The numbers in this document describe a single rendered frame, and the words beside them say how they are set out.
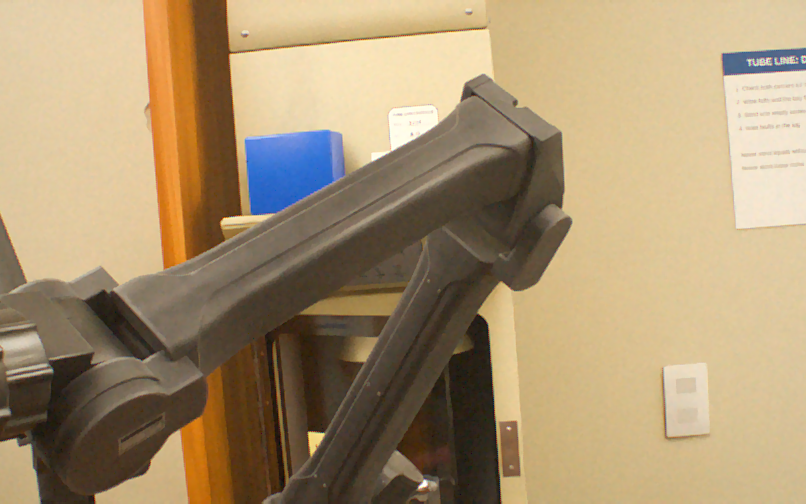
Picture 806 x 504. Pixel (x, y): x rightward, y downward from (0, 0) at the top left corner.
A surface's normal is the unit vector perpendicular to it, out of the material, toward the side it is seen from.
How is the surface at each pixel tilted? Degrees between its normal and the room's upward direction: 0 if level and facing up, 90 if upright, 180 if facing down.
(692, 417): 90
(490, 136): 46
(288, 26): 90
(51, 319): 39
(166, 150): 90
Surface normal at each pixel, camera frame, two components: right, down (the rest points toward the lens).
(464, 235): 0.42, -0.80
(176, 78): 0.99, -0.07
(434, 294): -0.58, 0.11
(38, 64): -0.09, 0.06
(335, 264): 0.69, 0.56
